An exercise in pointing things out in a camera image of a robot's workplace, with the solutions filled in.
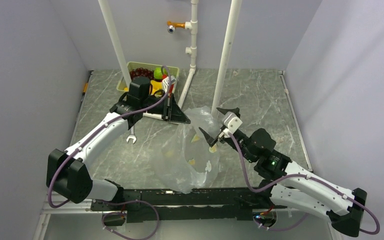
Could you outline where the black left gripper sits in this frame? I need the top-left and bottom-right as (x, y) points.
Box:
(141, 92), (191, 124)

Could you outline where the yellow fake banana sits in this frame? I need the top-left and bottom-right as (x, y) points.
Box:
(150, 80), (166, 98)

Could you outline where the clear printed plastic bag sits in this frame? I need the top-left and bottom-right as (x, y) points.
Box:
(151, 106), (221, 194)

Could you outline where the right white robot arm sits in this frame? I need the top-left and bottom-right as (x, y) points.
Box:
(199, 108), (367, 238)

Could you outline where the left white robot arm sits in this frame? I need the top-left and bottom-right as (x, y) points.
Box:
(46, 75), (191, 210)

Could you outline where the green fake lime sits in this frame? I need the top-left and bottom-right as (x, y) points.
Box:
(153, 66), (167, 81)

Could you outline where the dark red grape bunch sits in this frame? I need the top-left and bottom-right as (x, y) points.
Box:
(129, 67), (154, 80)

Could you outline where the pale green plastic basket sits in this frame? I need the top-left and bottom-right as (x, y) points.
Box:
(116, 61), (180, 97)

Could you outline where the orange brass faucet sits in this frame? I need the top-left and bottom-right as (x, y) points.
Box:
(166, 21), (186, 34)

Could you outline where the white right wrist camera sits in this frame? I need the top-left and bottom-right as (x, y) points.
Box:
(221, 111), (243, 138)

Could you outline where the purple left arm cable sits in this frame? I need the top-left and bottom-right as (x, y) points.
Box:
(47, 65), (175, 240)

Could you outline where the white PVC pipe frame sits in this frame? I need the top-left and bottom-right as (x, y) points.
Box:
(98, 0), (242, 117)

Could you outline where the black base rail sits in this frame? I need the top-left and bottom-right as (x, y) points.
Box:
(90, 187), (273, 223)

